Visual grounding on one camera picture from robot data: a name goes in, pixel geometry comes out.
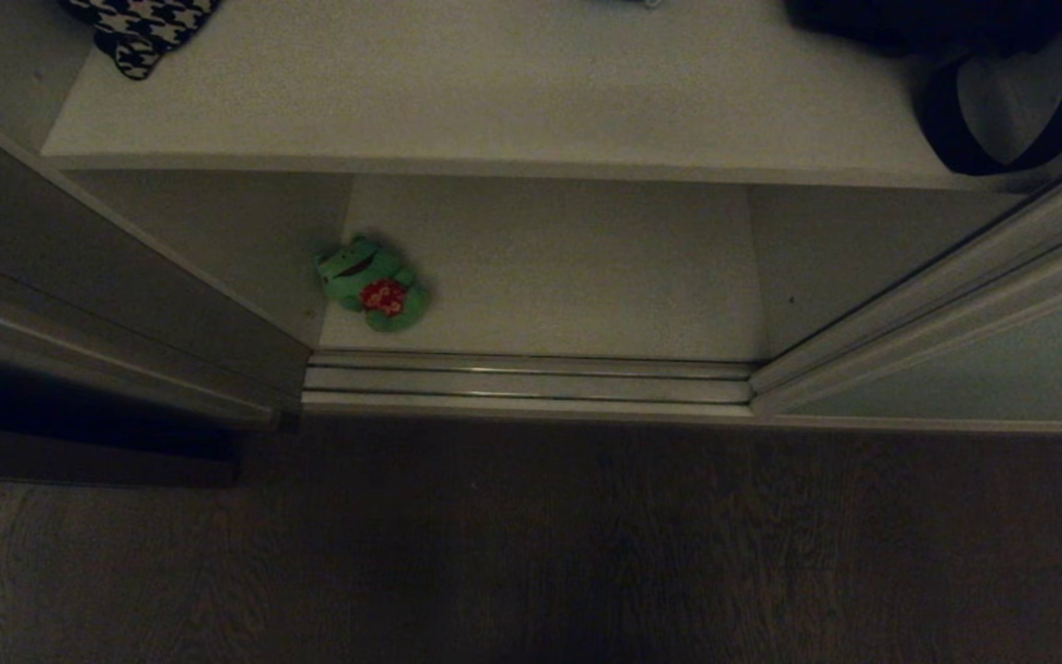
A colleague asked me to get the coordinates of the white wardrobe shelf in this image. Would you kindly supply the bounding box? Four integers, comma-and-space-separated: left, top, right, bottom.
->
41, 0, 1062, 193

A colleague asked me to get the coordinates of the metal sliding door track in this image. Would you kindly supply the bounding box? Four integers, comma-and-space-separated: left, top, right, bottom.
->
301, 350, 757, 418

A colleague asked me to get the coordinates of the green frog plush toy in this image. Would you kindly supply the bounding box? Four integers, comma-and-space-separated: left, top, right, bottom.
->
314, 235, 431, 333

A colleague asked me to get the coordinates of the houndstooth black white cloth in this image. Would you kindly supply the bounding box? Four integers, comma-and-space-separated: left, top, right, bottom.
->
61, 0, 221, 81

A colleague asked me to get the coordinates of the left sliding wardrobe door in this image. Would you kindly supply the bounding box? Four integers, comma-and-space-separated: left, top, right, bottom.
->
0, 97, 313, 430

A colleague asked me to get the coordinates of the black bag with strap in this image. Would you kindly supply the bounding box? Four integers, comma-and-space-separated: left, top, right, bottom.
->
785, 0, 1062, 177

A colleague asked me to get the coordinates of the sliding wardrobe door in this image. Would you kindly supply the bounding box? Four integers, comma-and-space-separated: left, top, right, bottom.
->
0, 97, 313, 430
750, 148, 1062, 434

